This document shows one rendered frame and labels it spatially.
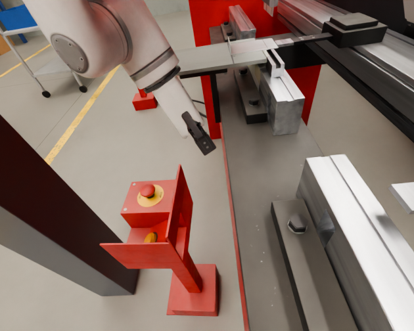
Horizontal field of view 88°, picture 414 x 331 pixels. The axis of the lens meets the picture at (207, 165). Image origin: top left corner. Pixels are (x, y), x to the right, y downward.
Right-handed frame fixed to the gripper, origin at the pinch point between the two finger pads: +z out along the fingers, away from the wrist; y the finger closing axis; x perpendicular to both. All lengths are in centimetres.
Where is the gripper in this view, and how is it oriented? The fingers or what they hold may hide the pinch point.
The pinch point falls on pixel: (205, 143)
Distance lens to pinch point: 45.5
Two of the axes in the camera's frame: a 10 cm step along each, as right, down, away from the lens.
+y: 2.5, 4.8, -8.4
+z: 4.9, 6.8, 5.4
